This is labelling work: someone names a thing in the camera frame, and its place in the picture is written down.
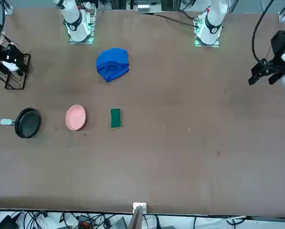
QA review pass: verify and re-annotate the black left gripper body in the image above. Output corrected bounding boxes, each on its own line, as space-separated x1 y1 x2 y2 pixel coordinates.
271 30 285 59

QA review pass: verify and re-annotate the green and yellow sponge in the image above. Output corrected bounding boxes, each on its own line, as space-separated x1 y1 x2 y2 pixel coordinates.
110 108 123 130

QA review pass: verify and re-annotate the pink bowl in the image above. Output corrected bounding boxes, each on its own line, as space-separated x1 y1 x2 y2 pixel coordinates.
65 104 87 131

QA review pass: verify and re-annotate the crumpled blue cloth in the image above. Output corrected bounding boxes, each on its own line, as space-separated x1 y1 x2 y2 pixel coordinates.
95 47 130 83

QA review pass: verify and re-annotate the white power strip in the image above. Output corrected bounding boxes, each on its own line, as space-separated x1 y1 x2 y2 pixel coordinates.
137 2 150 13

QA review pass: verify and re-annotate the black power adapter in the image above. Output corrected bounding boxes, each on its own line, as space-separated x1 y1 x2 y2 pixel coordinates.
0 215 19 229

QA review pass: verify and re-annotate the red black electronic device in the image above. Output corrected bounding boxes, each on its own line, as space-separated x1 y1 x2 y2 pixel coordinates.
78 214 96 229

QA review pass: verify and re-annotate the grey electronic device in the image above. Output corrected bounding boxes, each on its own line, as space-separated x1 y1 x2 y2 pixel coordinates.
110 216 127 229

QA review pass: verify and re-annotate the black wire mug rack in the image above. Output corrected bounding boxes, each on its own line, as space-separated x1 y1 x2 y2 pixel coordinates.
0 52 32 91

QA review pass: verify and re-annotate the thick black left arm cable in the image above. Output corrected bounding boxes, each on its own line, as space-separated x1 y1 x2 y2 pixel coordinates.
252 0 276 63

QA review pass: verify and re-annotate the white post foot bracket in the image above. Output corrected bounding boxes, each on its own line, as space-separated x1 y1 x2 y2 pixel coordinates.
132 202 148 214

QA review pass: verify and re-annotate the aluminium camera post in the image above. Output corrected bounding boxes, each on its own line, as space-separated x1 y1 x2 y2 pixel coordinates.
127 205 145 229

